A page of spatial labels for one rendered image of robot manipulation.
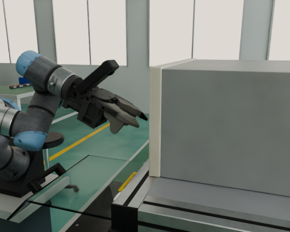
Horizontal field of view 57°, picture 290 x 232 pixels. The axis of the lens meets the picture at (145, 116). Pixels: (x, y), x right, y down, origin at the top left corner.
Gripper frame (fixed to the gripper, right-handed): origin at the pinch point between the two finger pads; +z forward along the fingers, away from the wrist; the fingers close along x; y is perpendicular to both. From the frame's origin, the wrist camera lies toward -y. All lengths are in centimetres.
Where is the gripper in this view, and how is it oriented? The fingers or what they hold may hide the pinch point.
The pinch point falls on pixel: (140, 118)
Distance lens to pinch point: 64.9
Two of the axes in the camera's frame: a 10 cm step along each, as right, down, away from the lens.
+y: -4.0, 8.5, 3.5
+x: -3.2, 2.3, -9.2
